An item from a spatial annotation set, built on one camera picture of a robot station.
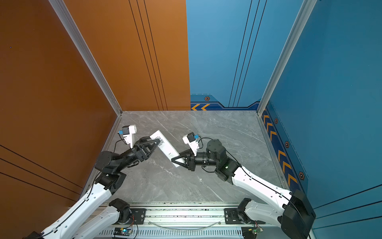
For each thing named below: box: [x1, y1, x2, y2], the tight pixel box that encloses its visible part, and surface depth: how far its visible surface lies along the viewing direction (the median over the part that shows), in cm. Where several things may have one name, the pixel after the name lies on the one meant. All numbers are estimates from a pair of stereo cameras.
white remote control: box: [149, 129, 180, 168], surface depth 62 cm
